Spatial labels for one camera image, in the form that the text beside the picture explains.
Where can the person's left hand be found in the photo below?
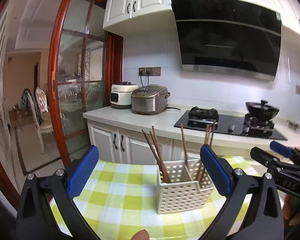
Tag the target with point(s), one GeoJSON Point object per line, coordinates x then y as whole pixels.
{"type": "Point", "coordinates": [141, 235]}

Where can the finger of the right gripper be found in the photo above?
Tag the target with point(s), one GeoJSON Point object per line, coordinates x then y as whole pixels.
{"type": "Point", "coordinates": [281, 149]}
{"type": "Point", "coordinates": [264, 158]}

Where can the grey wall power socket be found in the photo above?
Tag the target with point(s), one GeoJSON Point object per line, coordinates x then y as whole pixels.
{"type": "Point", "coordinates": [150, 71]}

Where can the white pressure cooker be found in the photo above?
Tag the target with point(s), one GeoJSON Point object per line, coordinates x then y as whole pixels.
{"type": "Point", "coordinates": [121, 95]}

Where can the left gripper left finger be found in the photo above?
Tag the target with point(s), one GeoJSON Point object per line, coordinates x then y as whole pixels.
{"type": "Point", "coordinates": [35, 219]}

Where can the black glass gas stove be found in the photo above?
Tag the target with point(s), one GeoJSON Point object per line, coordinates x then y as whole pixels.
{"type": "Point", "coordinates": [199, 119]}

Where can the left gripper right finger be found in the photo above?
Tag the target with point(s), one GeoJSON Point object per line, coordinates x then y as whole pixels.
{"type": "Point", "coordinates": [263, 218]}

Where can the person's right hand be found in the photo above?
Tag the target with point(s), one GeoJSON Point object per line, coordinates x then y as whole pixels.
{"type": "Point", "coordinates": [291, 217]}

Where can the white ornate dining chair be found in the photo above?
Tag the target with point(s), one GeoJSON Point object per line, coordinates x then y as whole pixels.
{"type": "Point", "coordinates": [41, 114]}

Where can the black range hood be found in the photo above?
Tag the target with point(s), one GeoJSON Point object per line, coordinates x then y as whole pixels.
{"type": "Point", "coordinates": [223, 38]}

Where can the red wooden sliding door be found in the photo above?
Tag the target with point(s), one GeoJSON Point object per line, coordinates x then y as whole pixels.
{"type": "Point", "coordinates": [84, 62]}

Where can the cream perforated plastic basket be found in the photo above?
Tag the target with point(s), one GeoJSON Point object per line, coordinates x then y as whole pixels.
{"type": "Point", "coordinates": [189, 188]}

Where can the green white checkered tablecloth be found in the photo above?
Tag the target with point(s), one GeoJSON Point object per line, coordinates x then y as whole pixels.
{"type": "Point", "coordinates": [118, 200]}

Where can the black wok pan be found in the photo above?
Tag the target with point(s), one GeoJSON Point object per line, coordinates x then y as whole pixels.
{"type": "Point", "coordinates": [262, 110]}

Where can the brown wooden chopstick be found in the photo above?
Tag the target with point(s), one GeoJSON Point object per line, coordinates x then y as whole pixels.
{"type": "Point", "coordinates": [201, 161]}
{"type": "Point", "coordinates": [207, 141]}
{"type": "Point", "coordinates": [211, 139]}
{"type": "Point", "coordinates": [152, 141]}
{"type": "Point", "coordinates": [158, 154]}
{"type": "Point", "coordinates": [157, 144]}
{"type": "Point", "coordinates": [184, 145]}

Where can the silver rice cooker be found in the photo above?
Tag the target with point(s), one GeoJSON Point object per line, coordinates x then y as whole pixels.
{"type": "Point", "coordinates": [150, 100]}

